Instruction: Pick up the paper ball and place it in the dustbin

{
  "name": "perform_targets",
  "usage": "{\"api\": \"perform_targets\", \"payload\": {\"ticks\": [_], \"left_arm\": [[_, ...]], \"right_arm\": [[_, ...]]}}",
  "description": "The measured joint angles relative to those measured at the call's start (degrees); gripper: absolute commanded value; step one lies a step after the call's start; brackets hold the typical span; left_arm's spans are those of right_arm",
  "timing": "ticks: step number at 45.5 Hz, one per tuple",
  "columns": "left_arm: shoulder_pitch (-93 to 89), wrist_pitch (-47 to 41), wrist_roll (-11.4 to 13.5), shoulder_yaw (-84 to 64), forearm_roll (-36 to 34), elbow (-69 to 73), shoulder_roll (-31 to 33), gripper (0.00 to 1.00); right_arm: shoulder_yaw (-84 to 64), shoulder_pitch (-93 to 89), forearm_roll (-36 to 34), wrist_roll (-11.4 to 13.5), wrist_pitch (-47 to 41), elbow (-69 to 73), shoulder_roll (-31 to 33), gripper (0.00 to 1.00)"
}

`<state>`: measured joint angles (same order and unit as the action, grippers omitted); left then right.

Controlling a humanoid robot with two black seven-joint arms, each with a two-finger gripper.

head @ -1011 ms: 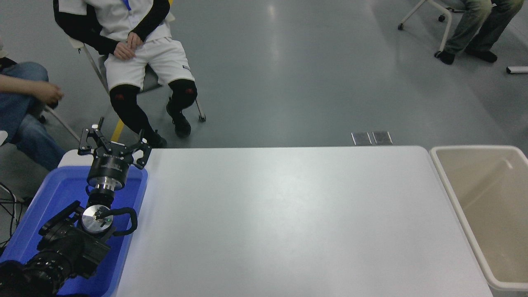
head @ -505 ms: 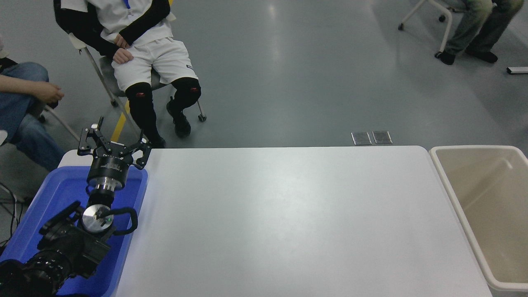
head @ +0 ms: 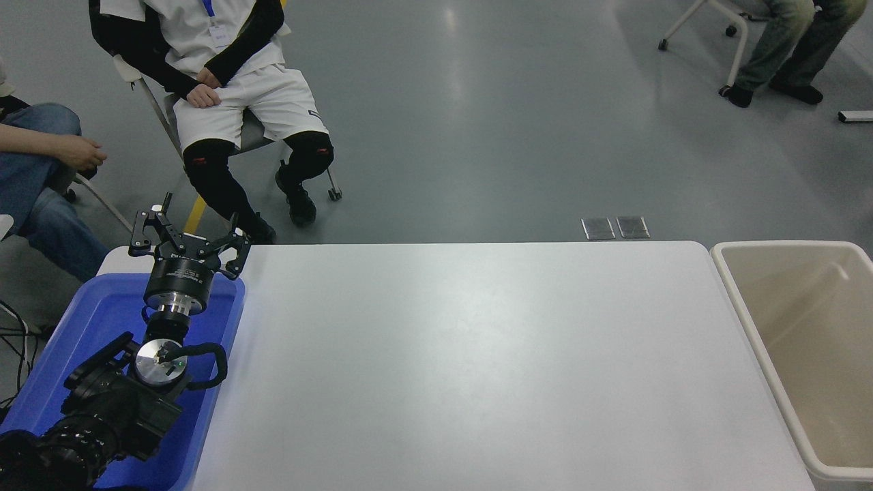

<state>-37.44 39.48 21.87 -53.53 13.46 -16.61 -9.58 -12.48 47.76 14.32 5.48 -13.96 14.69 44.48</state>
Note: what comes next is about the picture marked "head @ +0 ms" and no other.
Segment blue plastic tray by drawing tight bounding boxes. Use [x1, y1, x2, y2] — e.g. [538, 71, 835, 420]
[0, 273, 245, 491]

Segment black cable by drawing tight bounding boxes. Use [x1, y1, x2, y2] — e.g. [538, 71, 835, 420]
[0, 300, 42, 410]

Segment blue lanyard with badge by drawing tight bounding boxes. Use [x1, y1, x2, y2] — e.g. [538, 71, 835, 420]
[202, 0, 231, 49]

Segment person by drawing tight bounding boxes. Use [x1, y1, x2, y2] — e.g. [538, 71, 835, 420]
[89, 0, 335, 245]
[0, 61, 110, 284]
[717, 0, 868, 108]

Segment person's hand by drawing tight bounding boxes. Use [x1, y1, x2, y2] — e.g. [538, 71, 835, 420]
[58, 135, 108, 173]

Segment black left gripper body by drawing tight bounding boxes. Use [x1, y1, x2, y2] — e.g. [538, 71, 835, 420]
[145, 247, 222, 302]

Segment grey chair with casters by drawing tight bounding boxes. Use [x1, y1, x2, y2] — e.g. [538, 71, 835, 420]
[113, 55, 343, 203]

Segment person's right hand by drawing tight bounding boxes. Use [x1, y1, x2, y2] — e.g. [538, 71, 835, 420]
[186, 85, 223, 109]

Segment white frame chair with casters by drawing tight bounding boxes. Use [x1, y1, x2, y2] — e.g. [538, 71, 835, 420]
[657, 0, 754, 86]

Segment large pale plastic bin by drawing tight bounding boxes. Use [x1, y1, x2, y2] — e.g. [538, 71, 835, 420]
[709, 240, 873, 482]

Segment chair with pale legs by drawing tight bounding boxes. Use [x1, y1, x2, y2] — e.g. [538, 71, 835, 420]
[65, 174, 134, 234]

